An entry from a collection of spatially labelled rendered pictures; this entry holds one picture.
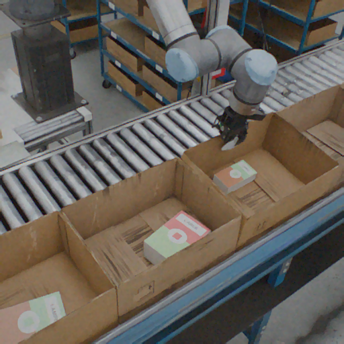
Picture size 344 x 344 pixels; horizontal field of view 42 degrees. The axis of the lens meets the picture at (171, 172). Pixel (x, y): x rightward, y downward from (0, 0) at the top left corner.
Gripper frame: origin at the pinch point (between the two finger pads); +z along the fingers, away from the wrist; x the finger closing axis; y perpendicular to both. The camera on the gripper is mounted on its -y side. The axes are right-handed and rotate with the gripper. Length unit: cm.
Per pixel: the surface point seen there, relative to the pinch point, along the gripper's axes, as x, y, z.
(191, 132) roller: -31, -18, 37
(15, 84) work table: -103, 31, 55
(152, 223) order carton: 8.4, 33.4, 10.3
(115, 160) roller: -32, 19, 36
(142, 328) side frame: 35, 56, 1
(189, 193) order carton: 7.6, 20.1, 3.9
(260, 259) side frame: 36.2, 16.9, 0.6
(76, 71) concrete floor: -195, -55, 158
